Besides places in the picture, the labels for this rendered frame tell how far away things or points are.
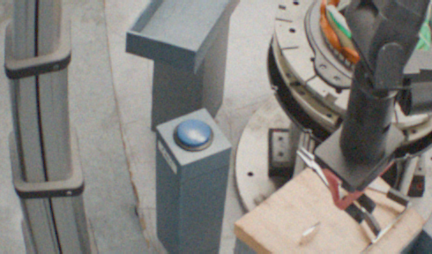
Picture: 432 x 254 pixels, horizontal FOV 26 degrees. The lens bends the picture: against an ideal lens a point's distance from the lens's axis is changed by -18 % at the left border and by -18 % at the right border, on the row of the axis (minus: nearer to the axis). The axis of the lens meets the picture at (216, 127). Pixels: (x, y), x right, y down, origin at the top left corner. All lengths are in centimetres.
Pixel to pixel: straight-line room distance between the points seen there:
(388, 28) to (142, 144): 84
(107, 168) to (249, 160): 104
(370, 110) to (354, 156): 7
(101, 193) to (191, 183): 124
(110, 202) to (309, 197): 135
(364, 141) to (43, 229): 68
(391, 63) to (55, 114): 57
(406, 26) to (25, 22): 53
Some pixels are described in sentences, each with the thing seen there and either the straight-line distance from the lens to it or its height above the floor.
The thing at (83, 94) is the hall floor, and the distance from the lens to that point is 286.
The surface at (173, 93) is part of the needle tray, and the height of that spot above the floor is 88.
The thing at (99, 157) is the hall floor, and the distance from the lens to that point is 272.
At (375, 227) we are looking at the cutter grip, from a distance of 127.
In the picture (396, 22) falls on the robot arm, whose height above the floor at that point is 147.
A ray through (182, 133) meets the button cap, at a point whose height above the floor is 104.
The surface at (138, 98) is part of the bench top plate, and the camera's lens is 179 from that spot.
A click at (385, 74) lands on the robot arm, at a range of 99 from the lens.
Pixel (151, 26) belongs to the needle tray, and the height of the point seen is 103.
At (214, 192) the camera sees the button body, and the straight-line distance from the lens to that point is 146.
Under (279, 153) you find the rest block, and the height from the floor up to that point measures 84.
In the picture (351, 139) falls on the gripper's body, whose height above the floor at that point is 130.
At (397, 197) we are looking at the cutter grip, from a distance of 131.
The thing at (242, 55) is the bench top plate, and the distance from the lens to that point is 187.
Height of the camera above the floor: 211
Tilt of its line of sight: 49 degrees down
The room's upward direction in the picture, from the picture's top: 5 degrees clockwise
